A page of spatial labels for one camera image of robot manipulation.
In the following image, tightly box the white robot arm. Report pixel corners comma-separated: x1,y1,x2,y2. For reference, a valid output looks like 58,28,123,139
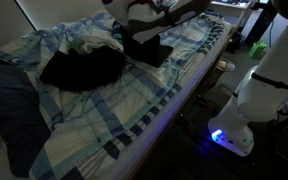
101,0,288,157

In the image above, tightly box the black garment on bed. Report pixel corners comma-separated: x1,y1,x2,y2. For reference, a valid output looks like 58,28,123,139
40,46,126,92

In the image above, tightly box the blue plaid duvet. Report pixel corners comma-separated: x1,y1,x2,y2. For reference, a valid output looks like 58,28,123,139
0,12,224,180

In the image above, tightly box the shoe on floor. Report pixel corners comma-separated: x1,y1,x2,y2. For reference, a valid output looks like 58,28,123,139
216,59,235,72

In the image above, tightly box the green bag on floor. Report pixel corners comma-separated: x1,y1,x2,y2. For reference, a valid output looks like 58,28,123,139
248,40,267,59

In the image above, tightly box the white window blind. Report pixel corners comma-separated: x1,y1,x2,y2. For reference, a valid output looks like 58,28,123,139
15,0,104,30

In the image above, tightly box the dark blue blanket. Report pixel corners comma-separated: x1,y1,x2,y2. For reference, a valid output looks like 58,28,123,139
0,64,50,177

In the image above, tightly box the white mattress with bed frame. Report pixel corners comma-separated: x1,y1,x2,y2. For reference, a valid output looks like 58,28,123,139
110,19,235,180

